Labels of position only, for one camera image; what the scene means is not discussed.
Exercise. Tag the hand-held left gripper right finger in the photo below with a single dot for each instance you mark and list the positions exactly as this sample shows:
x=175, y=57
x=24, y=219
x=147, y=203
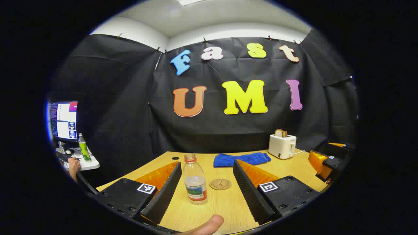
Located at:
x=249, y=195

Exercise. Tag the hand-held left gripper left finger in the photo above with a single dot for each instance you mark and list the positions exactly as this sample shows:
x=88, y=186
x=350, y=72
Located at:
x=163, y=195

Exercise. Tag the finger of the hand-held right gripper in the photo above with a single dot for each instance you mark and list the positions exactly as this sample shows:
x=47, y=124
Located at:
x=339, y=149
x=318, y=161

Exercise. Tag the round brown coaster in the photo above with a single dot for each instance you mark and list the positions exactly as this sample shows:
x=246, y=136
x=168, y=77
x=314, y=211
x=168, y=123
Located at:
x=220, y=184

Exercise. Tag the clear plastic water bottle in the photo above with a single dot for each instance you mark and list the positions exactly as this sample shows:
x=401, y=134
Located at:
x=195, y=189

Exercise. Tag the green drink bottle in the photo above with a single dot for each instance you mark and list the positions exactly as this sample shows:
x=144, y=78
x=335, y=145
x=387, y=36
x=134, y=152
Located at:
x=85, y=150

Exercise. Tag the blue towel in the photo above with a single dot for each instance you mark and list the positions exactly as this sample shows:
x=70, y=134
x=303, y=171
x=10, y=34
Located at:
x=241, y=160

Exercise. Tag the white toaster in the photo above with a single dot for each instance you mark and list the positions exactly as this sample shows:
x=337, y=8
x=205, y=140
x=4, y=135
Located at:
x=281, y=147

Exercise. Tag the bread slice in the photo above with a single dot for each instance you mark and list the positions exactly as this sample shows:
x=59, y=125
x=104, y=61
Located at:
x=280, y=133

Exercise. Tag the small white side table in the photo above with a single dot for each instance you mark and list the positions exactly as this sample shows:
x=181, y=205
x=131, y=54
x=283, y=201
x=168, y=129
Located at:
x=88, y=164

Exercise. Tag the black backdrop cloth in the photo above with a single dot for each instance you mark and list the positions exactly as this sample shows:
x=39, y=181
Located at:
x=130, y=114

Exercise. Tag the black keyboard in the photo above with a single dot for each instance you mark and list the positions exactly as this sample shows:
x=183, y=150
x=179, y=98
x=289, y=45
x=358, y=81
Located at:
x=62, y=157

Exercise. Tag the computer monitor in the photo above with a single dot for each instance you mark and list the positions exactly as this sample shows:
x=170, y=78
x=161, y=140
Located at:
x=64, y=120

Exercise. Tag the ceiling light panel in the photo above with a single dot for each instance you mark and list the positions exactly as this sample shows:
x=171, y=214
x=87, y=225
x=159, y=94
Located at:
x=189, y=2

